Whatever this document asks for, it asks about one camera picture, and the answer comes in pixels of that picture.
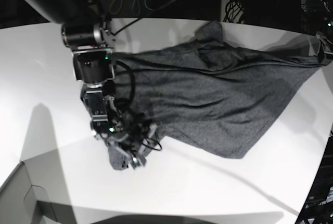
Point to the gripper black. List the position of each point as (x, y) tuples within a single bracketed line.
[(132, 138), (324, 54)]

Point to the dark grey t-shirt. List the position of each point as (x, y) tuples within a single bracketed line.
[(213, 96)]

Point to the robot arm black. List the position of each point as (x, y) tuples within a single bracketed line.
[(109, 83), (326, 28)]

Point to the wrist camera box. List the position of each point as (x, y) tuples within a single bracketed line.
[(138, 161)]

